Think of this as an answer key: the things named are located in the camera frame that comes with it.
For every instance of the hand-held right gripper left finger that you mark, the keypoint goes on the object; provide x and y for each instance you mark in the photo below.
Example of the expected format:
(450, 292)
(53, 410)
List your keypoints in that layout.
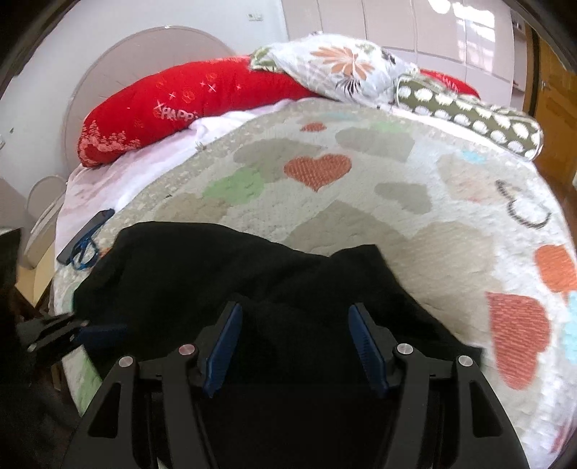
(223, 349)

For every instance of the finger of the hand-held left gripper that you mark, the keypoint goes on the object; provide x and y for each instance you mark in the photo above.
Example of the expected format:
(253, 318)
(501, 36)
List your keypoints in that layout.
(103, 333)

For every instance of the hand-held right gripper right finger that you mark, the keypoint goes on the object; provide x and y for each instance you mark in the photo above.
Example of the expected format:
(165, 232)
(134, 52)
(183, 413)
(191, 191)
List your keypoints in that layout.
(367, 349)

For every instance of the black pants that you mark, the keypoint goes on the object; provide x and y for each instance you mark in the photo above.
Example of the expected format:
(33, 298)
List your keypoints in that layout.
(180, 270)

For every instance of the dark phone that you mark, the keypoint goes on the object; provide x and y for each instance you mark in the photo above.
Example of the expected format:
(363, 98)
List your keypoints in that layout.
(85, 234)

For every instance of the heart-patterned quilted bedspread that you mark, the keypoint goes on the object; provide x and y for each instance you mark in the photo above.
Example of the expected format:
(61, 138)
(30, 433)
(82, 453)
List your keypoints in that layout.
(360, 225)

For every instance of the white bed sheet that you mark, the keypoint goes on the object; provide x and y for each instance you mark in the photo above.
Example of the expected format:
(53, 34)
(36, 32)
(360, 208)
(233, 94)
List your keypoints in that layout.
(148, 153)

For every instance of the red embroidered pillow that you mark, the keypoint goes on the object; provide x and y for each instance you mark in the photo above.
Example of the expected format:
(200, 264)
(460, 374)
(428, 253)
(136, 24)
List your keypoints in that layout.
(180, 99)

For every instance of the olive dotted bolster pillow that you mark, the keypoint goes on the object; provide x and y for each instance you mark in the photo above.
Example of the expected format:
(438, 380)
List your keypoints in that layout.
(473, 117)

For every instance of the grey round headboard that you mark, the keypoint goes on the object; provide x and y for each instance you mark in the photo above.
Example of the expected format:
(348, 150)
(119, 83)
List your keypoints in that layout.
(135, 54)

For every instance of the white floral pillow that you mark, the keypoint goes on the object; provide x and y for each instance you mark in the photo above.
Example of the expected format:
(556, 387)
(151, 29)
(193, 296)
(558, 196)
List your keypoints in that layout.
(338, 67)

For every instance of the wooden door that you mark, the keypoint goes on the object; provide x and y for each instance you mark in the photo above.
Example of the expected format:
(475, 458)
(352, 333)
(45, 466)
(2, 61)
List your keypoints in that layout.
(556, 99)

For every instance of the glossy beige wardrobe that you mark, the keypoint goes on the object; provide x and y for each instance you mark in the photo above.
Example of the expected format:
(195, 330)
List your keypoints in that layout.
(405, 27)

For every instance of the white wall switch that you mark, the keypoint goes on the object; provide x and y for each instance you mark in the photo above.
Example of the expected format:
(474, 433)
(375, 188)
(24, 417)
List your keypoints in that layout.
(255, 17)

